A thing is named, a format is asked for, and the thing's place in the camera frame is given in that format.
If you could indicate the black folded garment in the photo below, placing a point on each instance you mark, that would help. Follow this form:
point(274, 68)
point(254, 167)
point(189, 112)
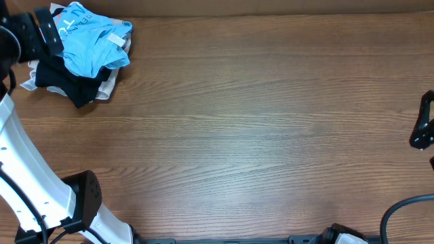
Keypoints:
point(89, 54)

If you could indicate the light blue printed t-shirt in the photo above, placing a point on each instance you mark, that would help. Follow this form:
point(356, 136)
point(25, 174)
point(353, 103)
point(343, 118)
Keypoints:
point(91, 44)

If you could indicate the beige folded garment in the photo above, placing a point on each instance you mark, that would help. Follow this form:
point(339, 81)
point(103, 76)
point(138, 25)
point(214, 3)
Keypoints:
point(108, 88)

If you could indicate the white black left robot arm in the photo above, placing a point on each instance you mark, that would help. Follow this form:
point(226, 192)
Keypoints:
point(40, 199)

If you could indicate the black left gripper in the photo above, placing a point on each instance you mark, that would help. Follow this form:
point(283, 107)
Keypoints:
point(47, 31)

